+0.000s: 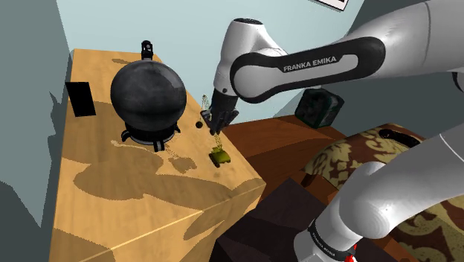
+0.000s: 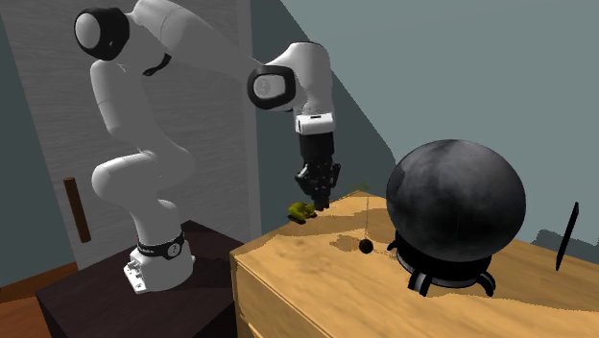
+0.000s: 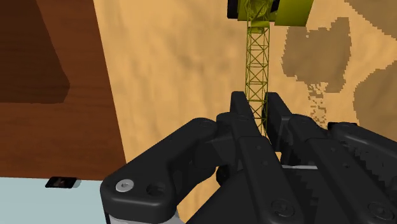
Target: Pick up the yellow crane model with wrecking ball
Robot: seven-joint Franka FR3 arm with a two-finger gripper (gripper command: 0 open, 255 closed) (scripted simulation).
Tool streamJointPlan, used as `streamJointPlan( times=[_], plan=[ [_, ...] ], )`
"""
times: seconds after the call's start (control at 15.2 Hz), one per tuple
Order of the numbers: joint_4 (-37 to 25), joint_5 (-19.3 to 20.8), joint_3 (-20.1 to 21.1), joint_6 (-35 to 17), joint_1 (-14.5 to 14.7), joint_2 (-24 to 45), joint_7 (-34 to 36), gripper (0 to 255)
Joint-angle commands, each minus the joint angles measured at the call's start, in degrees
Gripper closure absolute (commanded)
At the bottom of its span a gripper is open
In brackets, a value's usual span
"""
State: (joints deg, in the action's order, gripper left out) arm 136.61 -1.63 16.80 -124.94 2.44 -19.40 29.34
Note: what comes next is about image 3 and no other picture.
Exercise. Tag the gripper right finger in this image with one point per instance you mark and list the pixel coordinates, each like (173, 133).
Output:
(341, 161)

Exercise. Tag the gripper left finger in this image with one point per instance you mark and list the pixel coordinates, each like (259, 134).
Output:
(248, 161)

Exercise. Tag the yellow toy crane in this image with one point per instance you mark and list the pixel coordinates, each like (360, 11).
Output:
(291, 12)

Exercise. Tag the small black rectangular plate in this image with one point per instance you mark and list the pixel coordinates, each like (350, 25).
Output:
(60, 182)

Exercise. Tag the dark brown wooden furniture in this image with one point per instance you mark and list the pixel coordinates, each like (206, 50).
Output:
(28, 52)

